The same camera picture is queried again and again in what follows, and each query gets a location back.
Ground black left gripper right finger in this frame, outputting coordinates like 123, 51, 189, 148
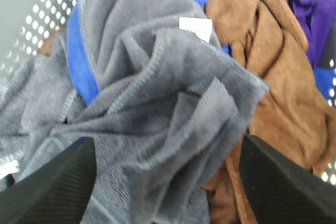
239, 135, 335, 223

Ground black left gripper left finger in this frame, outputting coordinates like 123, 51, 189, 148
1, 137, 96, 223

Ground dark grey towel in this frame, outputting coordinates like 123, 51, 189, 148
0, 0, 270, 224

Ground purple towel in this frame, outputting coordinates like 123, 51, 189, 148
287, 0, 335, 68

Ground brown towel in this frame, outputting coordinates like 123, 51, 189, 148
36, 0, 336, 224

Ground blue towel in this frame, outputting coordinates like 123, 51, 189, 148
66, 0, 232, 106

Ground grey basket with orange rim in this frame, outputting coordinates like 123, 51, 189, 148
1, 0, 76, 79

